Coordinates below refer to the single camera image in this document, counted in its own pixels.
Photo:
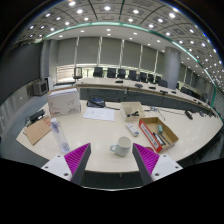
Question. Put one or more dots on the open brown red-sided cardboard box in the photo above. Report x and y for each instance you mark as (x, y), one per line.
(148, 135)

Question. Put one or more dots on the black clip tool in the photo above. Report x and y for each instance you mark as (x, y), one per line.
(134, 114)

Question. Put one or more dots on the black power adapter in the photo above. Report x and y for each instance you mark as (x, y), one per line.
(36, 115)

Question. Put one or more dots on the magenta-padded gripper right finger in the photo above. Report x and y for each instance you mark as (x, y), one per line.
(146, 158)

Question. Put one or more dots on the round ceiling lights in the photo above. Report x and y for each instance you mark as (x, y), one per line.
(107, 8)

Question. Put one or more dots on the row of black office chairs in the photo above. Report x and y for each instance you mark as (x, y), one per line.
(111, 72)

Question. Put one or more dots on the black pen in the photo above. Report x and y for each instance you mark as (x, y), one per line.
(158, 138)

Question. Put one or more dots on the clear plastic water bottle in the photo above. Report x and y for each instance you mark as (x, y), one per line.
(60, 136)

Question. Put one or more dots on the flat brown cardboard sheet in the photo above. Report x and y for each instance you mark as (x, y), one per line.
(37, 130)

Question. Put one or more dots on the flat round red coaster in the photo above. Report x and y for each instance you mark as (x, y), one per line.
(150, 148)

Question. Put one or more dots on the small teal block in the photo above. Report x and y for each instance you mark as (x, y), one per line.
(160, 128)

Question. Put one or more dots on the white rectangular remote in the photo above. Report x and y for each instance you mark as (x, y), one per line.
(132, 129)

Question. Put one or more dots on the white ceramic mug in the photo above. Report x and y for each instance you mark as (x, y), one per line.
(122, 146)

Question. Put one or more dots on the large white printed carton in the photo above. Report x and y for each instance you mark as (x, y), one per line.
(63, 101)

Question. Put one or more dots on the black flat tabletop device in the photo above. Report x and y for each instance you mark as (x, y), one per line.
(188, 114)

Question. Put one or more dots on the white printed paper sheet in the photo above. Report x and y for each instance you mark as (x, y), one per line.
(99, 114)

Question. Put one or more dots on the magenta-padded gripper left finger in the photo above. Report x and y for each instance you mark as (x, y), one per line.
(77, 158)

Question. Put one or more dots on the long curved conference desk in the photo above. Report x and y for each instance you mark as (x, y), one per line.
(110, 87)

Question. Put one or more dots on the small open white box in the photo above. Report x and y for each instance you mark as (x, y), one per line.
(128, 108)

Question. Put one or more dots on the grey boxy monitor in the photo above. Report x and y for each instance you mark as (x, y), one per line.
(40, 87)

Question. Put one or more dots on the black desk phone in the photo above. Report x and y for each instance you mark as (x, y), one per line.
(96, 101)

